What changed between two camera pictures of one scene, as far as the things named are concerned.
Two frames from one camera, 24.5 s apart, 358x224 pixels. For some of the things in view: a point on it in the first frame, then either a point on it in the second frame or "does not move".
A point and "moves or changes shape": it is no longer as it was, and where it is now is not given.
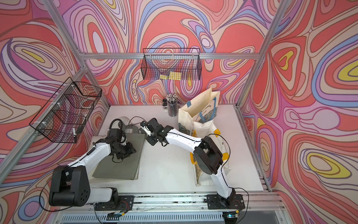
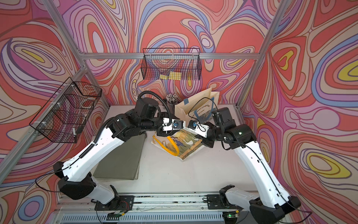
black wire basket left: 64,116 does not move
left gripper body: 124,150 → 161,133
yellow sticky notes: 173,75 does not move
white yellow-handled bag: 207,129 moves or changes shape
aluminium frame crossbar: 169,56 does not move
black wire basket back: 171,64 does not move
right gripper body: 152,140 → 208,141
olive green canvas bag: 127,168 does not move
